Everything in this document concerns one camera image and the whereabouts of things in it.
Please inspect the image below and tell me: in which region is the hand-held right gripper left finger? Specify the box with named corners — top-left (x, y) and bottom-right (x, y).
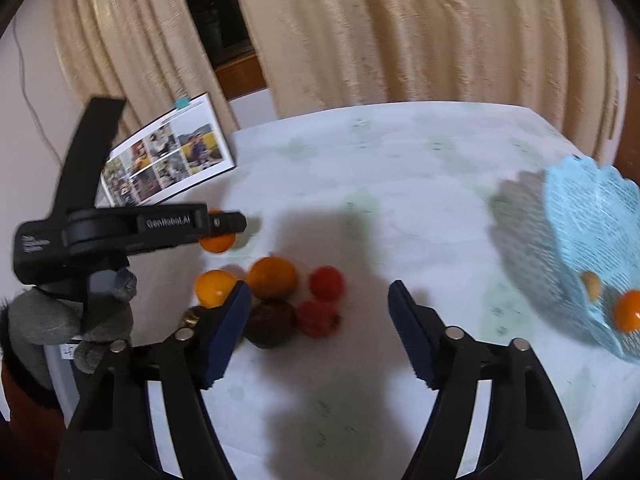
top-left (52, 280), bottom-right (252, 480)

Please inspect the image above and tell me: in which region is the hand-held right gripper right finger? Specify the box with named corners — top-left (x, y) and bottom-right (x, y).
top-left (388, 280), bottom-right (583, 480)

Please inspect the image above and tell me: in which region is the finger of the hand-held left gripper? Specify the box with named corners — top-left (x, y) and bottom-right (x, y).
top-left (207, 212), bottom-right (248, 237)

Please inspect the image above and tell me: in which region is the smooth orange fruit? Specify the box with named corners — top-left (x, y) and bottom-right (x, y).
top-left (614, 290), bottom-right (640, 333)
top-left (199, 208), bottom-right (236, 254)
top-left (195, 270), bottom-right (237, 309)

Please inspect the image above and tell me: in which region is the small brown fruit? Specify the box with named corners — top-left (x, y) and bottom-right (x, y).
top-left (181, 306), bottom-right (208, 331)

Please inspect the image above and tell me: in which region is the dark purple round fruit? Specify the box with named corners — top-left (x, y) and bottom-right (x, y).
top-left (243, 299), bottom-right (297, 350)

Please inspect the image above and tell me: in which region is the rough orange tangerine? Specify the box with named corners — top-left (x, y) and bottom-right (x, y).
top-left (246, 256), bottom-right (298, 301)

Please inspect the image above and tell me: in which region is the red tomato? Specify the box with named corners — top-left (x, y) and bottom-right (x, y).
top-left (308, 266), bottom-right (346, 303)
top-left (295, 300), bottom-right (343, 338)

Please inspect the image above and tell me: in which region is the small yellow-green fruit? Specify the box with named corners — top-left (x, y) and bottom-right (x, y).
top-left (580, 271), bottom-right (602, 302)

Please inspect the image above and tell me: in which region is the light blue plastic basket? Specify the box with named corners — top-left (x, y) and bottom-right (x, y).
top-left (542, 155), bottom-right (640, 361)

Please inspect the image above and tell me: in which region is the person's left forearm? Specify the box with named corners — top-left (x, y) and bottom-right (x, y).
top-left (0, 295), bottom-right (68, 461)

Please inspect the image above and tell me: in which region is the person's left hand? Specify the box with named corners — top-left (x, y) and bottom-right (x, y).
top-left (7, 267), bottom-right (138, 376)

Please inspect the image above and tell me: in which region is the photo booklet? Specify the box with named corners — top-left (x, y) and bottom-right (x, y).
top-left (99, 92), bottom-right (237, 208)

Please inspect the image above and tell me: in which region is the white printed tablecloth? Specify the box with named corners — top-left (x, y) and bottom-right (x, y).
top-left (145, 102), bottom-right (640, 480)

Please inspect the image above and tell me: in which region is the wooden window sill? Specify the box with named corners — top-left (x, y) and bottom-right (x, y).
top-left (215, 52), bottom-right (269, 102)

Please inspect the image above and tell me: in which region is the beige curtain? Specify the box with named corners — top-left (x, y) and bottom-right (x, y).
top-left (50, 0), bottom-right (240, 137)
top-left (224, 0), bottom-right (630, 161)

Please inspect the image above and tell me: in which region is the dark window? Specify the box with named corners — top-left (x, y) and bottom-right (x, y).
top-left (172, 0), bottom-right (257, 69)

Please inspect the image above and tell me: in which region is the thin wall cable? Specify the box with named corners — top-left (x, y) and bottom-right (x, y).
top-left (12, 10), bottom-right (65, 167)

